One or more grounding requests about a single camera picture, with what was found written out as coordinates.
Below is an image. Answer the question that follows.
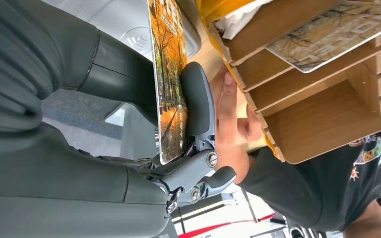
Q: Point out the white paper slip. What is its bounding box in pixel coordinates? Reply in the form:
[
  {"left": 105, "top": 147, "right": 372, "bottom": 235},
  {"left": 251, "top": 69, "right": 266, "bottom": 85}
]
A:
[{"left": 214, "top": 0, "right": 274, "bottom": 41}]

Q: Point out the wooden compartment card box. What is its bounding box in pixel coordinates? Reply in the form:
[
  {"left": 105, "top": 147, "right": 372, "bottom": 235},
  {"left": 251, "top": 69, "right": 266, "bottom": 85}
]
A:
[{"left": 207, "top": 0, "right": 381, "bottom": 165}]

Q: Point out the person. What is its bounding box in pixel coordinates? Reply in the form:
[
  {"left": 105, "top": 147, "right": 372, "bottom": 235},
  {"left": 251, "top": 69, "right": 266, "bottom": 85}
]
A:
[{"left": 209, "top": 69, "right": 381, "bottom": 238}]

